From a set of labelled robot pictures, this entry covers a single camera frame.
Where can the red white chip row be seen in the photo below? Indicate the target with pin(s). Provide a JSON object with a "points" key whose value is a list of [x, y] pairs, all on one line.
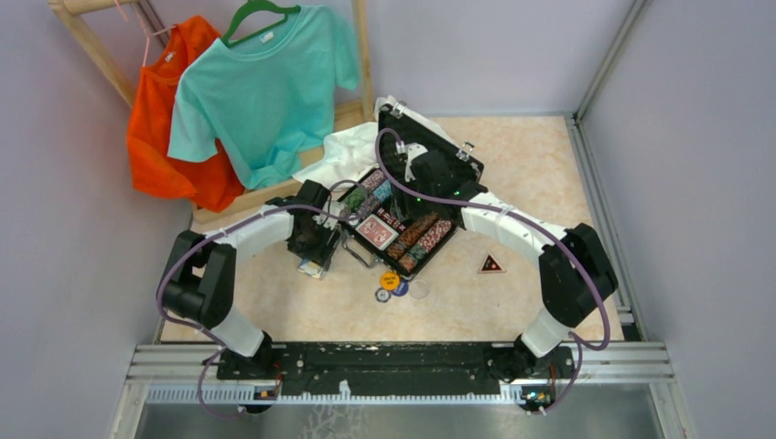
{"points": [[427, 242]]}

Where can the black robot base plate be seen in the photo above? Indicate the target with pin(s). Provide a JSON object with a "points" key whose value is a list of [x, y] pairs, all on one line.
{"points": [[389, 369]]}

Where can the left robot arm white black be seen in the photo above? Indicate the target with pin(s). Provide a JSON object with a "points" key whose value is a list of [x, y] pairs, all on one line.
{"points": [[198, 283]]}

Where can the teal t-shirt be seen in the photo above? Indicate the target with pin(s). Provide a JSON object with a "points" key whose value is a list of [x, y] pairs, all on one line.
{"points": [[267, 99]]}

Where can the green white chip row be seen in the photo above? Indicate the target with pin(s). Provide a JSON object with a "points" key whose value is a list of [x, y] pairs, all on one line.
{"points": [[359, 194]]}

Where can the brown chip row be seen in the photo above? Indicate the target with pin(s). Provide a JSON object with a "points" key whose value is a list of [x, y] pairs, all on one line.
{"points": [[411, 235]]}

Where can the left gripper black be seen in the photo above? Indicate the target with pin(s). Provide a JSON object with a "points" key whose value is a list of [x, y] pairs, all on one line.
{"points": [[320, 254]]}

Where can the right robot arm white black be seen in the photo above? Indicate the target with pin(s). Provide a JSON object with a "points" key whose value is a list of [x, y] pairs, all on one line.
{"points": [[576, 275]]}

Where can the aluminium frame rail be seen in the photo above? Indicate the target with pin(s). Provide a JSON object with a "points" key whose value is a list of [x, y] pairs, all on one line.
{"points": [[178, 372]]}

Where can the black poker set case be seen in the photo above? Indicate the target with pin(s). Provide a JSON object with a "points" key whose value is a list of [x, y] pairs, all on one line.
{"points": [[402, 220]]}

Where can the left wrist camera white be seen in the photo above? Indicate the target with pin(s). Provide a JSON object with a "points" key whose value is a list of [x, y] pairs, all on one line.
{"points": [[329, 220]]}

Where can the white cloth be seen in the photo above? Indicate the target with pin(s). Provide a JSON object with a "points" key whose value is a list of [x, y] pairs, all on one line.
{"points": [[347, 155]]}

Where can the green clothes hanger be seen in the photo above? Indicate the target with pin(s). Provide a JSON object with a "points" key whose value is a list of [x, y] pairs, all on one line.
{"points": [[255, 18]]}

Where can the red black triangular card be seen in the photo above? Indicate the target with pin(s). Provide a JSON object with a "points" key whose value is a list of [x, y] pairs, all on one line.
{"points": [[491, 265]]}

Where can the yellow big blind button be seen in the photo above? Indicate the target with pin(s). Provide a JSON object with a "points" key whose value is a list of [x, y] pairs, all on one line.
{"points": [[389, 281]]}

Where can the pink clothes hanger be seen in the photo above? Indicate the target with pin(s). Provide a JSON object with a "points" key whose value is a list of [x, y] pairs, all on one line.
{"points": [[148, 36]]}

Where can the red playing card deck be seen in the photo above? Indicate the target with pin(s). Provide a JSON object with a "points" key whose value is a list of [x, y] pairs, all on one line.
{"points": [[377, 232]]}

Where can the grey poker chip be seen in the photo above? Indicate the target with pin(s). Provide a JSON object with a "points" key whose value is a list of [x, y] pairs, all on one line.
{"points": [[382, 296]]}

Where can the red dice in case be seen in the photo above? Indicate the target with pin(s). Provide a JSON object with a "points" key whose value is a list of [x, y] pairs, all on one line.
{"points": [[390, 219]]}

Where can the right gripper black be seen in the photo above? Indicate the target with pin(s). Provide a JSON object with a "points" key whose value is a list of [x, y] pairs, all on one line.
{"points": [[413, 182]]}

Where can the blue grey chip row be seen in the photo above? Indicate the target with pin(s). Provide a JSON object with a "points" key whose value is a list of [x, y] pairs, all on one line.
{"points": [[376, 199]]}

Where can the blue playing card box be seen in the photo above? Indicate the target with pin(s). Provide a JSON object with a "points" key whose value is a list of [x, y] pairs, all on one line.
{"points": [[311, 269]]}

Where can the blue small blind button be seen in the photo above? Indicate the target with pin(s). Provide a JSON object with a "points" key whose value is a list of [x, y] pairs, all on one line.
{"points": [[401, 289]]}

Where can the wooden clothes rack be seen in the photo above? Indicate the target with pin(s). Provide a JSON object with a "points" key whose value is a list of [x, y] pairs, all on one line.
{"points": [[347, 114]]}

